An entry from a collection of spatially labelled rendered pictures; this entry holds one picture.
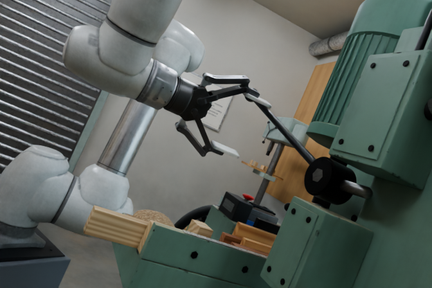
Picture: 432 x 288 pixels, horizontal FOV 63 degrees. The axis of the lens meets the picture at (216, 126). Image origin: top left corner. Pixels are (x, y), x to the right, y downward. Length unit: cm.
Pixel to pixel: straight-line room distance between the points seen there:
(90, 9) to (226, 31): 137
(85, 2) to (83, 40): 308
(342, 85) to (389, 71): 23
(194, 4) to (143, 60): 320
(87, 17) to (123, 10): 309
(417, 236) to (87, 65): 56
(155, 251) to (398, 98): 40
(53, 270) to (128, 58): 76
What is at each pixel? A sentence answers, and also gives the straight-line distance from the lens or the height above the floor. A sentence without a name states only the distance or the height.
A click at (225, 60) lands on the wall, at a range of 382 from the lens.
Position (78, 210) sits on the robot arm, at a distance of 113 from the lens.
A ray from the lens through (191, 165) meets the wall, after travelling 375.
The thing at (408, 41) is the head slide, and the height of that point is 139.
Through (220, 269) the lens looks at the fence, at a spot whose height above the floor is 92.
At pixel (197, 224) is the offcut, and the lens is 77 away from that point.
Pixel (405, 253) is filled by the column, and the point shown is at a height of 107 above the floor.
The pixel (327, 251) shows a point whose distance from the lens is 48.
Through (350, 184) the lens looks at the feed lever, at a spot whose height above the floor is 112.
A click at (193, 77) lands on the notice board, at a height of 166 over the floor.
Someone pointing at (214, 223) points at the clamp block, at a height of 93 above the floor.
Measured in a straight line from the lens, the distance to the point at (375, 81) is 50.
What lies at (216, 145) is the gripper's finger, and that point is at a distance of 79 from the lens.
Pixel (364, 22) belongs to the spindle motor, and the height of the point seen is 144.
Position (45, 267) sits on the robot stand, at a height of 58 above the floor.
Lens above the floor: 110
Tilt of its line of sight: 3 degrees up
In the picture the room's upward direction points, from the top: 24 degrees clockwise
